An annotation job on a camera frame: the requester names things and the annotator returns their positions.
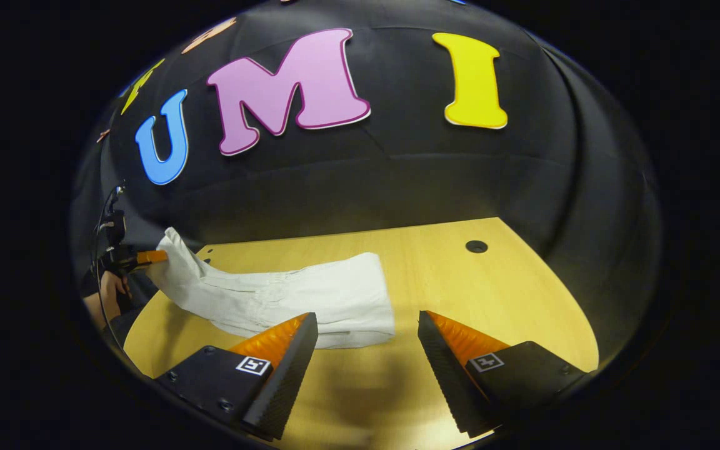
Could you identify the copper metal clip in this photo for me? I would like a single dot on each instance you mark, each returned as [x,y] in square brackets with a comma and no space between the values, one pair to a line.
[103,135]

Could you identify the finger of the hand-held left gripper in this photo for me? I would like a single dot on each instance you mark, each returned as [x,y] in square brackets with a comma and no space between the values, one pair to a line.
[152,257]

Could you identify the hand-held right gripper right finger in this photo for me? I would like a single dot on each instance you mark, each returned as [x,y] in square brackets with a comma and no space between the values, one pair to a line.
[444,381]

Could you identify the black backdrop cloth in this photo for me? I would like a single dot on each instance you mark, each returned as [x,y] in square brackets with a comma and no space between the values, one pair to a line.
[397,169]

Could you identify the white jeans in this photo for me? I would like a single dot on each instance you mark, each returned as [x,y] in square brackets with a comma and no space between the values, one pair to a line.
[335,294]

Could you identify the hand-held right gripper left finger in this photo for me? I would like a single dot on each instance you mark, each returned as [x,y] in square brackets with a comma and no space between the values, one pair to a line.
[288,387]

